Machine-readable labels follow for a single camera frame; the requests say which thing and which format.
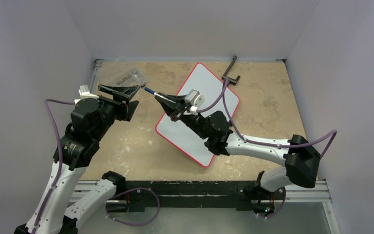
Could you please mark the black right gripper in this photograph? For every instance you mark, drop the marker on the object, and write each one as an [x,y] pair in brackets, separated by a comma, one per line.
[180,109]

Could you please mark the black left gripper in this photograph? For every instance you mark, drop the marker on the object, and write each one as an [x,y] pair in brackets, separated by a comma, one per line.
[126,109]

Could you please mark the whiteboard marker pen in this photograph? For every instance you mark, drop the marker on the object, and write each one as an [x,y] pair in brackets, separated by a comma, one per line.
[151,91]

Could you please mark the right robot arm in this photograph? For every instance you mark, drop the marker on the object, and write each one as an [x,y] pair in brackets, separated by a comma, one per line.
[298,160]

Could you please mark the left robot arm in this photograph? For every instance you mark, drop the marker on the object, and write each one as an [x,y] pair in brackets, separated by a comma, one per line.
[91,118]

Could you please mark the clear plastic screw box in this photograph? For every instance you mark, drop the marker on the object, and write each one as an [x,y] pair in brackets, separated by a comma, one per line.
[121,74]

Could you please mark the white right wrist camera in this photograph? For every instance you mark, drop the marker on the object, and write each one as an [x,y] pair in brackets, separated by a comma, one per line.
[193,101]

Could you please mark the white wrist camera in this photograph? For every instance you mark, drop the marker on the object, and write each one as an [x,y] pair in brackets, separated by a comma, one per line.
[84,93]
[193,101]

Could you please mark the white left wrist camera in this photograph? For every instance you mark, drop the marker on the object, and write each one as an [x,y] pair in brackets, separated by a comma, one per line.
[84,93]

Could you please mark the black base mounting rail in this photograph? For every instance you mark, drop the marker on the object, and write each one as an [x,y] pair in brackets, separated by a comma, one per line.
[136,196]

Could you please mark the aluminium frame rail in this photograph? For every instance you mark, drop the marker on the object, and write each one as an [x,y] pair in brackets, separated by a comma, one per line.
[294,193]

